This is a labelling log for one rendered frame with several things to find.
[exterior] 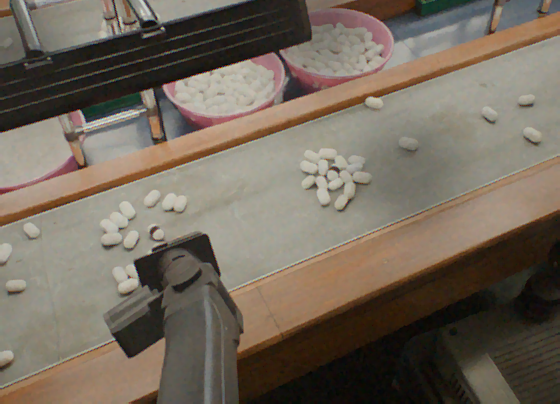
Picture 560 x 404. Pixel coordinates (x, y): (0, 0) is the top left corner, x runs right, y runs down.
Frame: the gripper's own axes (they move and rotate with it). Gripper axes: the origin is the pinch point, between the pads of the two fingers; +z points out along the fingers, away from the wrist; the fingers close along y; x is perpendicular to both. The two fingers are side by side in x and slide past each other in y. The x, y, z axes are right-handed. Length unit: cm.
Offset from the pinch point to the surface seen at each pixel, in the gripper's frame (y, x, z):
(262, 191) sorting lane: -21.4, -0.3, 18.3
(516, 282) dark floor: -101, 62, 58
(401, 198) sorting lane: -43.6, 7.9, 8.4
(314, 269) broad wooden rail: -21.2, 11.2, 0.9
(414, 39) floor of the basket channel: -80, -18, 49
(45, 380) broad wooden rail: 21.3, 11.1, 1.6
